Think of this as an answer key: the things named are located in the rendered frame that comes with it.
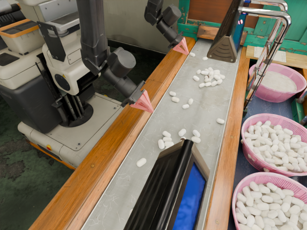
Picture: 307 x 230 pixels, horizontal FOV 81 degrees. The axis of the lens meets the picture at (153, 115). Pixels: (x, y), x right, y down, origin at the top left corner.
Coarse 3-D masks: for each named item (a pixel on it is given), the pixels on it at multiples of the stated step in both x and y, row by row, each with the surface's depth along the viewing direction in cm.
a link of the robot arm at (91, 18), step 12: (84, 0) 42; (96, 0) 42; (84, 12) 44; (96, 12) 44; (84, 24) 46; (96, 24) 46; (84, 36) 49; (96, 36) 48; (84, 48) 51; (96, 48) 50; (108, 48) 55; (96, 60) 53
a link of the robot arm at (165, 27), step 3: (162, 18) 83; (159, 21) 84; (162, 21) 84; (159, 24) 84; (162, 24) 84; (165, 24) 84; (156, 27) 87; (159, 27) 85; (162, 27) 85; (165, 27) 85; (168, 27) 85; (159, 30) 87; (162, 30) 86; (165, 30) 85; (162, 33) 87
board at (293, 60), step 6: (252, 48) 112; (246, 54) 107; (252, 54) 107; (288, 54) 107; (294, 54) 107; (300, 54) 107; (264, 60) 104; (288, 60) 102; (294, 60) 102; (300, 60) 102; (306, 60) 102; (294, 66) 99; (300, 66) 98; (306, 66) 98
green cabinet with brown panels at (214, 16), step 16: (192, 0) 113; (208, 0) 110; (224, 0) 106; (288, 0) 95; (304, 0) 92; (192, 16) 119; (208, 16) 115; (224, 16) 112; (256, 16) 105; (304, 16) 97; (256, 32) 110; (288, 32) 104; (304, 32) 100
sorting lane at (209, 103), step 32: (192, 64) 106; (224, 64) 106; (192, 96) 86; (224, 96) 86; (160, 128) 72; (192, 128) 72; (224, 128) 72; (128, 160) 63; (128, 192) 55; (96, 224) 49
